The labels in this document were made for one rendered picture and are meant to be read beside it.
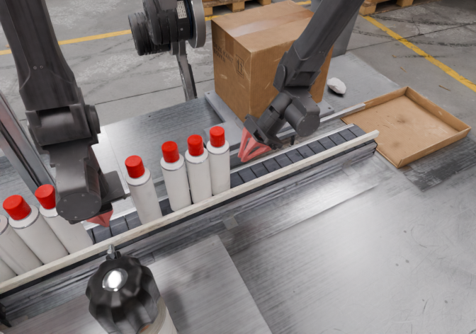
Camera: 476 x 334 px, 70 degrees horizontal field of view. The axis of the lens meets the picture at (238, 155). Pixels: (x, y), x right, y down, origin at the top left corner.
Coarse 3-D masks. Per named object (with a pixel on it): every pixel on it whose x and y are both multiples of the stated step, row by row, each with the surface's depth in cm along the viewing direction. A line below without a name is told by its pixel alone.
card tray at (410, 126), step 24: (384, 96) 119; (408, 96) 123; (360, 120) 114; (384, 120) 114; (408, 120) 114; (432, 120) 114; (456, 120) 109; (384, 144) 106; (408, 144) 106; (432, 144) 101
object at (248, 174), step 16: (352, 128) 104; (320, 144) 99; (336, 144) 99; (272, 160) 95; (288, 160) 95; (240, 176) 91; (256, 176) 91; (288, 176) 91; (160, 208) 83; (208, 208) 83; (112, 224) 80; (128, 224) 80; (176, 224) 80; (96, 240) 77; (96, 256) 74; (16, 288) 69
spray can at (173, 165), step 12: (168, 144) 70; (168, 156) 69; (180, 156) 72; (168, 168) 71; (180, 168) 72; (168, 180) 74; (180, 180) 74; (168, 192) 78; (180, 192) 76; (180, 204) 79
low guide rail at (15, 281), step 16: (352, 144) 95; (304, 160) 90; (320, 160) 92; (272, 176) 86; (224, 192) 82; (240, 192) 84; (192, 208) 79; (144, 224) 76; (160, 224) 77; (112, 240) 73; (128, 240) 75; (80, 256) 71; (32, 272) 68; (48, 272) 70; (0, 288) 66
